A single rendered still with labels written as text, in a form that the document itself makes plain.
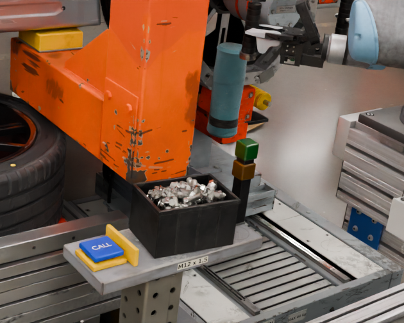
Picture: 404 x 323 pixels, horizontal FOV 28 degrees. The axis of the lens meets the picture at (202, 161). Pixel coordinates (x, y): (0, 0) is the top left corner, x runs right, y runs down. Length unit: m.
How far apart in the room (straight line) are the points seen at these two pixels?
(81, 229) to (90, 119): 0.27
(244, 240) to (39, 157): 0.55
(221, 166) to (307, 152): 0.88
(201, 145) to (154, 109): 0.84
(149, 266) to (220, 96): 0.70
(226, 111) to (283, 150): 1.28
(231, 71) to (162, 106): 0.45
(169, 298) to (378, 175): 0.54
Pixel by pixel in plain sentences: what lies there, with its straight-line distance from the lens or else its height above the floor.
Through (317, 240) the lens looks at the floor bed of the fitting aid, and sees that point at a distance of 2.68.
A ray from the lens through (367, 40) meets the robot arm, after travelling 1.55.
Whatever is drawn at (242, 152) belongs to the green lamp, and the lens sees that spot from 1.82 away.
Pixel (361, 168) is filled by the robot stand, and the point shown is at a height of 0.69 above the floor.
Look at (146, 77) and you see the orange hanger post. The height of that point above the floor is 0.79.
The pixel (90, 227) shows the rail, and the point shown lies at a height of 0.39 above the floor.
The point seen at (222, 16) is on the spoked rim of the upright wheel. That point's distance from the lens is 2.44.
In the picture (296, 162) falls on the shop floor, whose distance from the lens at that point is 3.42.
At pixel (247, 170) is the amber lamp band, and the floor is 0.60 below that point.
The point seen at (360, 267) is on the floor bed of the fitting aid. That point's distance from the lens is 2.59.
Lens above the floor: 1.36
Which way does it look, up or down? 24 degrees down
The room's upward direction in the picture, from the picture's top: 7 degrees clockwise
